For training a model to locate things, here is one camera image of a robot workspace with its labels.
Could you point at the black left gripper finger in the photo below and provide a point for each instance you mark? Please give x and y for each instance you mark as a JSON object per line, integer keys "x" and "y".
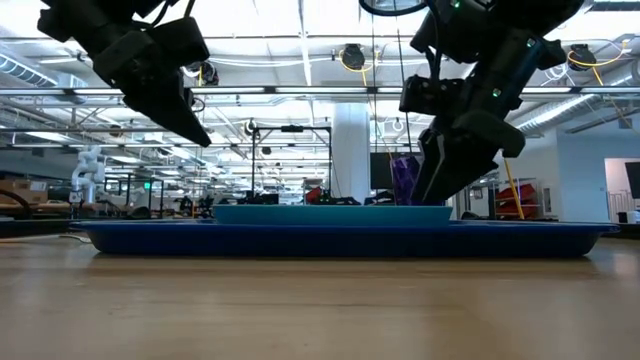
{"x": 175, "y": 117}

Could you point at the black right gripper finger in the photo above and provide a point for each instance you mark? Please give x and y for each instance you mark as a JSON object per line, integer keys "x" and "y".
{"x": 425, "y": 165}
{"x": 465, "y": 165}

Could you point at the purple faceted cup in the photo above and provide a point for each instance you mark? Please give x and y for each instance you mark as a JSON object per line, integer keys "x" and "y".
{"x": 402, "y": 180}

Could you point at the light blue round plate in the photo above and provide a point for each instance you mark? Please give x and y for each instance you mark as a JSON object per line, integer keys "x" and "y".
{"x": 330, "y": 215}

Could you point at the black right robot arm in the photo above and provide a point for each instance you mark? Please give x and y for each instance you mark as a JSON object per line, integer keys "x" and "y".
{"x": 500, "y": 20}

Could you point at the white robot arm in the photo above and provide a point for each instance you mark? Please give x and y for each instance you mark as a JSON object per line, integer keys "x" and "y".
{"x": 87, "y": 172}

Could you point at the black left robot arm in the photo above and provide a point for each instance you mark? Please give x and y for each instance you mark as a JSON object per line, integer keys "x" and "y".
{"x": 65, "y": 20}

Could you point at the blue plastic tray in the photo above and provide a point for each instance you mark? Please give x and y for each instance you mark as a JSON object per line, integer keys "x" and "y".
{"x": 345, "y": 240}

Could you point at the black monitor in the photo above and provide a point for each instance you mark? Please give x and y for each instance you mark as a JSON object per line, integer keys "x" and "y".
{"x": 380, "y": 170}

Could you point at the red bin rack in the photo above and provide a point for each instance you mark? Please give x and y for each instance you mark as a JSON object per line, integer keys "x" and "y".
{"x": 522, "y": 200}

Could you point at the white round pillar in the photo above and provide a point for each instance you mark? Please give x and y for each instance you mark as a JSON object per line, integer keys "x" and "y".
{"x": 351, "y": 150}

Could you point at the cardboard box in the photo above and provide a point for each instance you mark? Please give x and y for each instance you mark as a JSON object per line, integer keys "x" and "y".
{"x": 22, "y": 190}

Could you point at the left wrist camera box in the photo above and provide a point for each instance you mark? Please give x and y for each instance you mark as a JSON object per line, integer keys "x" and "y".
{"x": 182, "y": 40}

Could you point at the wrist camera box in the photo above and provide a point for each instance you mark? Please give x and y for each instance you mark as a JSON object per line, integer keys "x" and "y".
{"x": 182, "y": 40}
{"x": 430, "y": 95}

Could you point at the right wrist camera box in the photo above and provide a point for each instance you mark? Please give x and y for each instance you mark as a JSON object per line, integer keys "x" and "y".
{"x": 430, "y": 95}

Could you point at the black gantry frame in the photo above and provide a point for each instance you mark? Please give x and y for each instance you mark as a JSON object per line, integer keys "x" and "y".
{"x": 292, "y": 128}

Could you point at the black wall screen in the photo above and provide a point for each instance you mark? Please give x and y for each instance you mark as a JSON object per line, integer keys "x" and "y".
{"x": 634, "y": 180}

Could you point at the black aluminium table frame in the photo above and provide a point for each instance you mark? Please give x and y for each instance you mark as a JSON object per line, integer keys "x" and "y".
{"x": 30, "y": 228}

